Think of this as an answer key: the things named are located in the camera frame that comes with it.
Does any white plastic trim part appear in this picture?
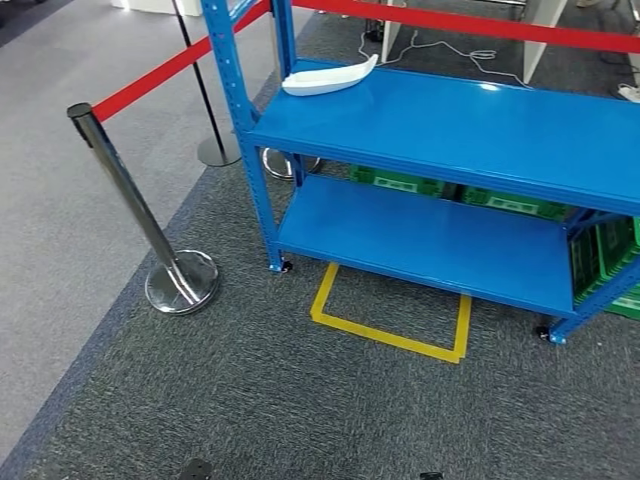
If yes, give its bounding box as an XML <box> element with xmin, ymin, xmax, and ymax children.
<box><xmin>281</xmin><ymin>53</ymin><xmax>380</xmax><ymax>99</ymax></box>

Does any blue metal shelf rack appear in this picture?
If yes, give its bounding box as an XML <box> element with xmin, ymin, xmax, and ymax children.
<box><xmin>199</xmin><ymin>0</ymin><xmax>640</xmax><ymax>348</ymax></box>

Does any white table leg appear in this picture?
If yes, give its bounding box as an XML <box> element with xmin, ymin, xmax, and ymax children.
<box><xmin>380</xmin><ymin>0</ymin><xmax>404</xmax><ymax>65</ymax></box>
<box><xmin>522</xmin><ymin>0</ymin><xmax>569</xmax><ymax>86</ymax></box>

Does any chrome stanchion post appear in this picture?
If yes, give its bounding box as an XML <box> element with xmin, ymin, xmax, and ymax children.
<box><xmin>66</xmin><ymin>101</ymin><xmax>221</xmax><ymax>317</ymax></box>
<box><xmin>260</xmin><ymin>146</ymin><xmax>324</xmax><ymax>183</ymax></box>

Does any black stanchion post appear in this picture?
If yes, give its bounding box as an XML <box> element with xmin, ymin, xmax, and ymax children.
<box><xmin>170</xmin><ymin>0</ymin><xmax>243</xmax><ymax>169</ymax></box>

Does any white floor cable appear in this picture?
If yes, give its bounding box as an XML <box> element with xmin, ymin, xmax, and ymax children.
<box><xmin>356</xmin><ymin>29</ymin><xmax>534</xmax><ymax>91</ymax></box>

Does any black left camera bracket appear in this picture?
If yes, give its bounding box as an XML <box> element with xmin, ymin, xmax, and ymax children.
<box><xmin>177</xmin><ymin>457</ymin><xmax>215</xmax><ymax>480</ymax></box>

